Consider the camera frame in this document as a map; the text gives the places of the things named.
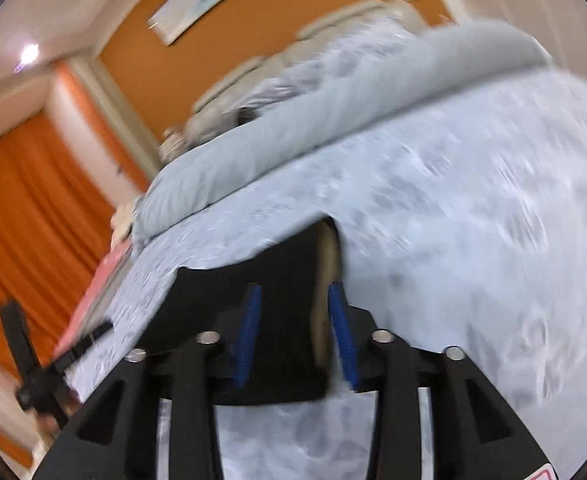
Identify white butterfly patterned bedsheet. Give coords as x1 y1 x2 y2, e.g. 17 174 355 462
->
68 70 587 480

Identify orange curtain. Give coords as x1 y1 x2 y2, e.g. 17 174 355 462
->
0 65 146 466

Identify grey rolled duvet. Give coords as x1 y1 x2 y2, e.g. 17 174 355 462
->
133 19 557 250

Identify white plush toy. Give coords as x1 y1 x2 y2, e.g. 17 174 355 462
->
110 204 140 247

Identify beige leather headboard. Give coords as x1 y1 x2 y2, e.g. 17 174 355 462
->
183 0 424 146

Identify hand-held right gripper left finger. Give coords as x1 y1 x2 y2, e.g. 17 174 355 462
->
32 284 264 480

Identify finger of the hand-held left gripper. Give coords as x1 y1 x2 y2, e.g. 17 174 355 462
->
48 322 114 377

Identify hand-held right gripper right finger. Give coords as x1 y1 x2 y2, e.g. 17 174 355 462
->
327 281 557 480

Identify beige plush toy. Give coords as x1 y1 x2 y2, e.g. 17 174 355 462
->
159 126 190 162

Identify black pants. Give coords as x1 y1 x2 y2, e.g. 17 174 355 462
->
140 216 348 406

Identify pink mattress edge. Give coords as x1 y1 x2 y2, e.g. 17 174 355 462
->
53 240 141 361

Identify grey floral bedding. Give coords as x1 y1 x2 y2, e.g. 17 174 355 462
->
250 17 409 113

